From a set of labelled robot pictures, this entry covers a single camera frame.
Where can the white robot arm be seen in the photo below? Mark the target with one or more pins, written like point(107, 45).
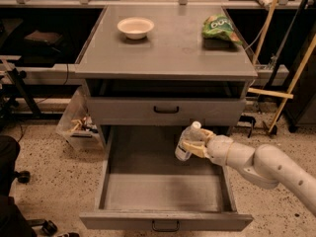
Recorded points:
point(265, 166)

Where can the closed grey upper drawer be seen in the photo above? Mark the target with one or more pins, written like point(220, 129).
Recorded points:
point(160, 111)

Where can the green snack bag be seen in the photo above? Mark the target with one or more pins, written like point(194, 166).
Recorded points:
point(219, 27)

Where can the clear plastic water bottle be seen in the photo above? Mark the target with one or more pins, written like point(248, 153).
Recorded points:
point(190, 135)

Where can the black office chair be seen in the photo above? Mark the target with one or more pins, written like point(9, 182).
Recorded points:
point(12, 221)

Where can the dark box on shelf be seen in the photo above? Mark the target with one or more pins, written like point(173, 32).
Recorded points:
point(41, 38)

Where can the grey drawer cabinet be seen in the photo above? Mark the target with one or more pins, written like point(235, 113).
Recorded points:
point(171, 62)

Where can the clear plastic storage bin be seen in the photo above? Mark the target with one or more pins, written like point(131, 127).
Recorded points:
point(76, 125)

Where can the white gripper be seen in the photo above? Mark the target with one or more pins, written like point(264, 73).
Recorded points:
point(218, 149)

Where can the white paper bowl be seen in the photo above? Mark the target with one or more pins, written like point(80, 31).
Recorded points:
point(135, 28)

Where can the black metal table leg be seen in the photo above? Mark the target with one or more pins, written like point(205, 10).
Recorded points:
point(17, 80)

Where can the open grey lower drawer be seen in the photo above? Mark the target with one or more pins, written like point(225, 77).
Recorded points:
point(145, 187)

